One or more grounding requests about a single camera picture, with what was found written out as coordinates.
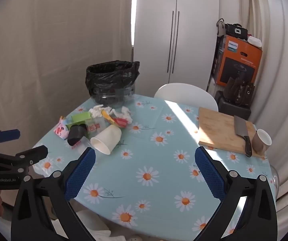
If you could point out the brown leather bag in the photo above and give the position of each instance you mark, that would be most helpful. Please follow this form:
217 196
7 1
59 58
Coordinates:
240 91

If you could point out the green paper box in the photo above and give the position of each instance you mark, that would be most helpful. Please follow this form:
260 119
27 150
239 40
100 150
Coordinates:
80 119

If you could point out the wooden cutting board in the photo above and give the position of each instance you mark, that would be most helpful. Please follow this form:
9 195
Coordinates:
219 130

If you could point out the white pouch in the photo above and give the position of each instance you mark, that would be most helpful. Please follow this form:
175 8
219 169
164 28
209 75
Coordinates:
255 41

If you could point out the white wardrobe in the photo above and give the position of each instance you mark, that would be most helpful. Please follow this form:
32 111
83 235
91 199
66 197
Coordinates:
191 30

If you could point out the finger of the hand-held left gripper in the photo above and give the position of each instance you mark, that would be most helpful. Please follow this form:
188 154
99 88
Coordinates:
37 153
8 134

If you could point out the beige cloth backdrop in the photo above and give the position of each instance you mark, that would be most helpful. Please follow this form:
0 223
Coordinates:
58 30

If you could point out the black camera bag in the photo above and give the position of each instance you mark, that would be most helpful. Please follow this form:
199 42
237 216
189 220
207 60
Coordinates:
236 31

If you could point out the clear plastic bin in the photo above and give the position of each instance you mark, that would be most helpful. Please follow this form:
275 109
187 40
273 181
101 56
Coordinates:
116 95

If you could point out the beige cup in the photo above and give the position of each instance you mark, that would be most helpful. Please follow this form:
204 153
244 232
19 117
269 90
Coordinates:
258 144

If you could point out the orange and black cardboard box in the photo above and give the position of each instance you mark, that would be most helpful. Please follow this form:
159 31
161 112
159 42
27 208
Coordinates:
239 62

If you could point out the cream curtain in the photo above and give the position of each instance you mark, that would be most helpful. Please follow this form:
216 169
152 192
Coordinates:
276 17

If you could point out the red and yellow wrapper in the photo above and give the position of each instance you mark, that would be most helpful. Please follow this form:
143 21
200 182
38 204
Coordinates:
117 121

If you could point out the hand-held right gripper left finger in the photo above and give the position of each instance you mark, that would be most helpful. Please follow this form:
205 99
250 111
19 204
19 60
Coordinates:
81 175

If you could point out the clear container with red label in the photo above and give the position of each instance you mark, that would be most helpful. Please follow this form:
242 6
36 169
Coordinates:
96 128

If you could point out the white paper cup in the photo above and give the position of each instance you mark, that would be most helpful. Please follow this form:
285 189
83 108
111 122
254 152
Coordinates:
106 139

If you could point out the black cup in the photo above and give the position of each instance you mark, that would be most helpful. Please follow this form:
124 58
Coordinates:
75 134

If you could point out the white chair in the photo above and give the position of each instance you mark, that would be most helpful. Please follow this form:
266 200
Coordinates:
184 94
91 221

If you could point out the black stool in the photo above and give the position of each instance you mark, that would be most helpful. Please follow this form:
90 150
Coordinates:
234 110

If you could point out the black plastic bin bag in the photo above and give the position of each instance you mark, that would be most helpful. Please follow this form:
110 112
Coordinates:
108 74

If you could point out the pink snack packet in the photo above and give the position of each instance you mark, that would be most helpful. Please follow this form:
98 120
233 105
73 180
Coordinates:
61 130

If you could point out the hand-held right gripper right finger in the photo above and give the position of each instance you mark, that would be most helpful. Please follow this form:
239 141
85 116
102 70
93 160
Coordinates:
209 175

